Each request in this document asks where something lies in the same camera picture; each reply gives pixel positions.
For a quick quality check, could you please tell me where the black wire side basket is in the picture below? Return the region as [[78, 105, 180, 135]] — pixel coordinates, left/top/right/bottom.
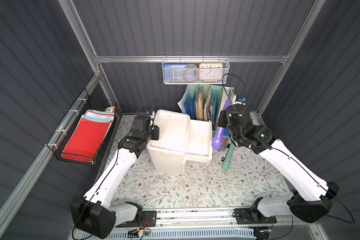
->
[[47, 91, 117, 165]]

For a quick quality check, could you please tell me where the green file organizer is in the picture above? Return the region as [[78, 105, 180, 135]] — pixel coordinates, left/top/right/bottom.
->
[[178, 85, 235, 132]]

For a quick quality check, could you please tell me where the white drawer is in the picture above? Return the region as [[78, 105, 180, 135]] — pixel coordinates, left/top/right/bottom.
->
[[184, 120, 213, 166]]

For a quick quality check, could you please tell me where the blue lid pencil tube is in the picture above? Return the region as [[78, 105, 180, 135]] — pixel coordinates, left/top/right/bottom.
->
[[221, 135, 230, 148]]

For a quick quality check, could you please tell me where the grey tape roll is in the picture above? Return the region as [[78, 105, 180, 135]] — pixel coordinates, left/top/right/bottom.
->
[[183, 64, 199, 83]]

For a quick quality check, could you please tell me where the yellow alarm clock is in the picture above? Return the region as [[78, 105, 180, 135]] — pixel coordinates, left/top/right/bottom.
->
[[199, 63, 224, 82]]

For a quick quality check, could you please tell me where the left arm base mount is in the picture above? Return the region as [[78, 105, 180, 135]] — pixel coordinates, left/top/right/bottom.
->
[[115, 211, 157, 228]]

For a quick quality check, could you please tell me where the purple microphone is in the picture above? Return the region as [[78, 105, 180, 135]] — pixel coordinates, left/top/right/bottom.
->
[[212, 99, 232, 150]]

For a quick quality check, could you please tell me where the red paper folder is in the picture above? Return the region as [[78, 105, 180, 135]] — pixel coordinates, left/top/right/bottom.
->
[[62, 115, 113, 163]]

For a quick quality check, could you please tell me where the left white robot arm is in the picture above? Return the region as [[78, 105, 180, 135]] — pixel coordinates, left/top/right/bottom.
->
[[70, 111, 160, 239]]

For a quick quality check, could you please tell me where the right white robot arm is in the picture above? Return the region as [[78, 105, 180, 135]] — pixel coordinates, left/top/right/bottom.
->
[[218, 104, 339, 223]]

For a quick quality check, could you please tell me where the black marker pen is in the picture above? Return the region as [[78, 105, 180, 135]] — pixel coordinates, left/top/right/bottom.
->
[[221, 144, 230, 162]]

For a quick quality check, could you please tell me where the blue box in basket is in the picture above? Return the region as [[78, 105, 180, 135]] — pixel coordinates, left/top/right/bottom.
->
[[162, 63, 187, 84]]

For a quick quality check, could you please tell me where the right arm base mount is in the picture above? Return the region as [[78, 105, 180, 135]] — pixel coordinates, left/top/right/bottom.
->
[[232, 197, 277, 225]]

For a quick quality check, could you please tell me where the white drawer cabinet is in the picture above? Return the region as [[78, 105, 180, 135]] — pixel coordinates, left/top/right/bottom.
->
[[147, 110, 190, 175]]

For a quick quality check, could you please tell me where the white wire wall basket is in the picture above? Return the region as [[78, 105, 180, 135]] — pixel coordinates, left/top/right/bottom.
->
[[162, 57, 231, 85]]

